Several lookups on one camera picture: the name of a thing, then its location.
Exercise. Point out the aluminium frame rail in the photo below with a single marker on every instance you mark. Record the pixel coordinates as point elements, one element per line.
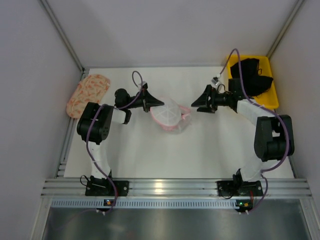
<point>278,188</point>

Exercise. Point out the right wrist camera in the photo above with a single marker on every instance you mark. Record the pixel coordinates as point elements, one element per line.
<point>216,82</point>

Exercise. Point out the yellow plastic tray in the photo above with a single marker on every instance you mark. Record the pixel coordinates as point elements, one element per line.
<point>268,99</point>

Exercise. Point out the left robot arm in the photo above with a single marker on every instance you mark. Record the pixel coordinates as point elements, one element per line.
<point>95,124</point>

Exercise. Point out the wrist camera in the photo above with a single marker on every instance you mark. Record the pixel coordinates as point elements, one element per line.
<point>141,84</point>
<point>216,82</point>

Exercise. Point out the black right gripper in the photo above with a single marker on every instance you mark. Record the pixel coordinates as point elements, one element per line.
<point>212,99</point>

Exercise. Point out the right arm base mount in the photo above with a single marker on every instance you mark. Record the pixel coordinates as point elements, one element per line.
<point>228,189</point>

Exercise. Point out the orange patterned laundry bag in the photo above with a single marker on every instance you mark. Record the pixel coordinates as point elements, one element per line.
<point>90,89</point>

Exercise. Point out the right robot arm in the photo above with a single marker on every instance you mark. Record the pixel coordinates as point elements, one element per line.
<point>273,139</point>

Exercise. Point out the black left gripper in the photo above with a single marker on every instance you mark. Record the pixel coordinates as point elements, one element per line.
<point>145,100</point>

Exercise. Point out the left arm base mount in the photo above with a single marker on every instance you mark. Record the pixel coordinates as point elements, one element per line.
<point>102,187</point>

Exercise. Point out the perforated cable duct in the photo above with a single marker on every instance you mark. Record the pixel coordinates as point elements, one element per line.
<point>145,203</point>

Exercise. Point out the black bra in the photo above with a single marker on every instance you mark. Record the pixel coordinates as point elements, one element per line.
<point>253,81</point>

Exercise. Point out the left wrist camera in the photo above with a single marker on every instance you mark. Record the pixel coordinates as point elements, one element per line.
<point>141,84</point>

